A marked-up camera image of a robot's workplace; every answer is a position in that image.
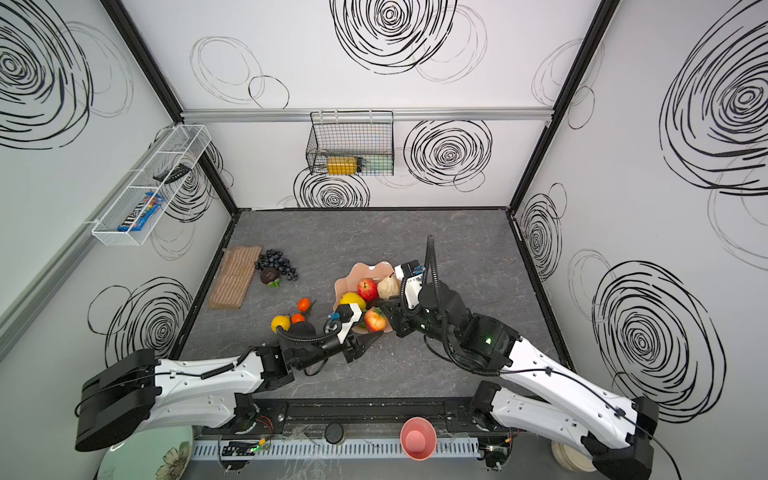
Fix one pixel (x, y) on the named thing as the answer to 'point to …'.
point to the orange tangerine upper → (303, 304)
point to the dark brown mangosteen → (270, 277)
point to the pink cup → (418, 438)
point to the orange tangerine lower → (297, 318)
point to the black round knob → (334, 432)
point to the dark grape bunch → (274, 259)
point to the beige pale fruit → (388, 287)
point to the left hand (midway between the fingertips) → (378, 324)
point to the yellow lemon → (349, 298)
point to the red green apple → (375, 320)
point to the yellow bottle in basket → (342, 165)
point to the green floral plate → (161, 453)
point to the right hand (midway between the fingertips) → (382, 302)
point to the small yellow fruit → (280, 320)
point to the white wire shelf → (184, 143)
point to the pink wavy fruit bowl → (350, 284)
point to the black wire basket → (354, 142)
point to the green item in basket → (378, 165)
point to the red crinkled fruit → (368, 289)
